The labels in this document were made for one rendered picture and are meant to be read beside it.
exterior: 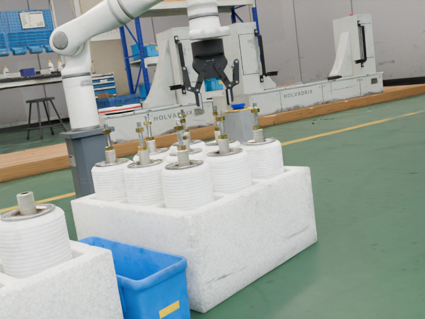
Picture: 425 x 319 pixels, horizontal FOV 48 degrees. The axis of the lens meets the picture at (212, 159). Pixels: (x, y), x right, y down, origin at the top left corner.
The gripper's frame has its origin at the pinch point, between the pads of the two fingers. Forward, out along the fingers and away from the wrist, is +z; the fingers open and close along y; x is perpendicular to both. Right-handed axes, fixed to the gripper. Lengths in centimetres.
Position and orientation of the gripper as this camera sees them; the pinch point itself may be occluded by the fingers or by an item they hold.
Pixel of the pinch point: (214, 101)
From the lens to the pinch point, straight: 115.3
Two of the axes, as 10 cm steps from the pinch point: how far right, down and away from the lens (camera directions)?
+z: 1.4, 9.8, 1.6
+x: 1.4, 1.4, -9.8
